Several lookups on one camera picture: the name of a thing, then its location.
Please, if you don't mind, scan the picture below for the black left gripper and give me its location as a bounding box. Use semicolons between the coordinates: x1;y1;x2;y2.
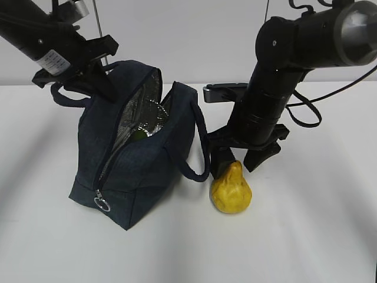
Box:
32;35;118;103

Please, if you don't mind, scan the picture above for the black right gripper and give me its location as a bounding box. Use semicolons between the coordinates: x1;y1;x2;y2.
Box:
207;124;289;179

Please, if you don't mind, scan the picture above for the yellow pear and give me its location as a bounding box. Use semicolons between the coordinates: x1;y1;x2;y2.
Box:
210;160;253;215

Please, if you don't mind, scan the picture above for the green cucumber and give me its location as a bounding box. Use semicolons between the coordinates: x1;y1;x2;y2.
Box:
132;130;148;141

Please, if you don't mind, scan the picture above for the dark navy lunch bag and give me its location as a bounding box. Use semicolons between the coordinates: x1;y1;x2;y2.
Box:
51;60;210;230

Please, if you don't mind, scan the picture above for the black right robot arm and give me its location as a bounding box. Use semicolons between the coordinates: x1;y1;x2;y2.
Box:
203;1;376;178

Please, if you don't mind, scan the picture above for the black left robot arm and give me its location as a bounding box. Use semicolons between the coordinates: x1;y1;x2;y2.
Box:
1;1;118;102

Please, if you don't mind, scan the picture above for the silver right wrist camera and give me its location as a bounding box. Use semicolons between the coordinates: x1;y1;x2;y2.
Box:
203;83;248;103

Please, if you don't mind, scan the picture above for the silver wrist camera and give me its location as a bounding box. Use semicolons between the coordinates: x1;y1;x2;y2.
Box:
203;83;248;103
58;1;89;24

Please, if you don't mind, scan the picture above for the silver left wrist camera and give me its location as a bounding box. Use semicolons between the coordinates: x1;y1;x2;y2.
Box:
58;1;89;24

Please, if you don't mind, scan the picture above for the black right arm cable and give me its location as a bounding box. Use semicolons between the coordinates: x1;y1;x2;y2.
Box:
284;63;377;129

